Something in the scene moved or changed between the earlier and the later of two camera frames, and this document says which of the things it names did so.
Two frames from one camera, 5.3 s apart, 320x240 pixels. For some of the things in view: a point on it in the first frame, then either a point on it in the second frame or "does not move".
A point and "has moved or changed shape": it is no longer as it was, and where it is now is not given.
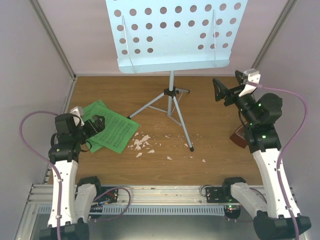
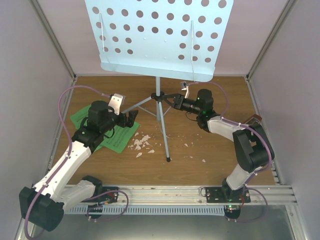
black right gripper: [223, 92] to [178, 101]
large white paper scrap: [138, 143] does not move
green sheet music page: [118, 131] does not move
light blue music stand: [156, 36] has moved or changed shape
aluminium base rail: [136, 195] does not move
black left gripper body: [91, 131] to [123, 123]
